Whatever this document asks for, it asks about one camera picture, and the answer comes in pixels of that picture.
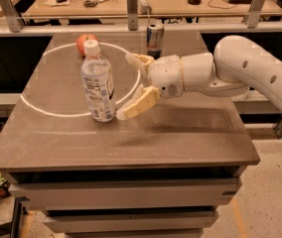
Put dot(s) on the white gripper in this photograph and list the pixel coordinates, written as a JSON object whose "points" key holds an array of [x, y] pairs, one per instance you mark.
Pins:
{"points": [[165, 75]]}

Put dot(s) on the clear plastic water bottle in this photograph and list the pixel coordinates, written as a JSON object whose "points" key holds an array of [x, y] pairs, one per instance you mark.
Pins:
{"points": [[98, 83]]}

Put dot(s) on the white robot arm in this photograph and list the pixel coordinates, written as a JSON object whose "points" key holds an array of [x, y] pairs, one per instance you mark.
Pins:
{"points": [[235, 65]]}

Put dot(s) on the blue silver energy drink can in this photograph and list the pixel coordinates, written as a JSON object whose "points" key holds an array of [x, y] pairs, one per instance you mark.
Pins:
{"points": [[155, 36]]}

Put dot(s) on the white power strip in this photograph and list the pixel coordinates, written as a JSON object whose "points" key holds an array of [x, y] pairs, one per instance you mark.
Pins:
{"points": [[144, 6]]}

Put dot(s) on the red apple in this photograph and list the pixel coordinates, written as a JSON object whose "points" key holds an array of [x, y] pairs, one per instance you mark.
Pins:
{"points": [[81, 40]]}

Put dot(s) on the dark sunglasses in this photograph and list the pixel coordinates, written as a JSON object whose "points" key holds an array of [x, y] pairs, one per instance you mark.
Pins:
{"points": [[89, 3]]}

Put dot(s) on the middle metal bracket post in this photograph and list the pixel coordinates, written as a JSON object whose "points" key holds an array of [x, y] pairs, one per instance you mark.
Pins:
{"points": [[132, 14]]}

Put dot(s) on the metal bracket post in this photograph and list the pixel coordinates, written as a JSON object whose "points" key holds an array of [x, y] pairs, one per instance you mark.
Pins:
{"points": [[132, 14], [13, 20], [253, 16]]}

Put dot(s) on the right metal bracket post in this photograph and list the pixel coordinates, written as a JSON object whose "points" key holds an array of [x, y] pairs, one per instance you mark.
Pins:
{"points": [[253, 16]]}

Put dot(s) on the left metal bracket post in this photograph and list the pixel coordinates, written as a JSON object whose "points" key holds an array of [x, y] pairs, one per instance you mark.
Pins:
{"points": [[13, 20]]}

